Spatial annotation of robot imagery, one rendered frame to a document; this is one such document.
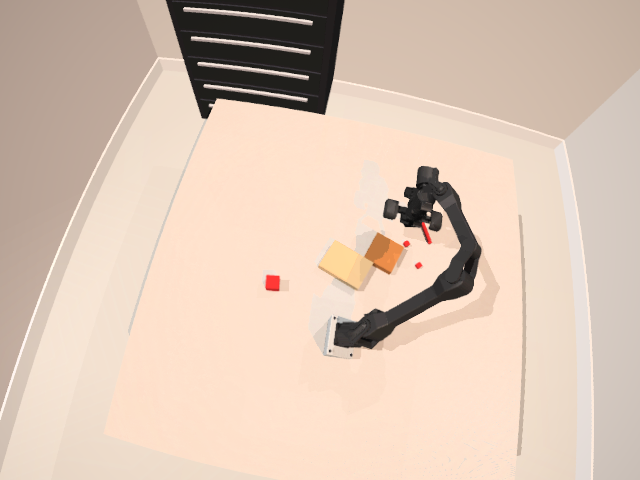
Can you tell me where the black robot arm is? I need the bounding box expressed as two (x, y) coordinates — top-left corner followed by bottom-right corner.
(334, 166), (482, 349)

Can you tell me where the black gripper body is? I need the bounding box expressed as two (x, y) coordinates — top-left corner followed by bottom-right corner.
(382, 199), (443, 232)

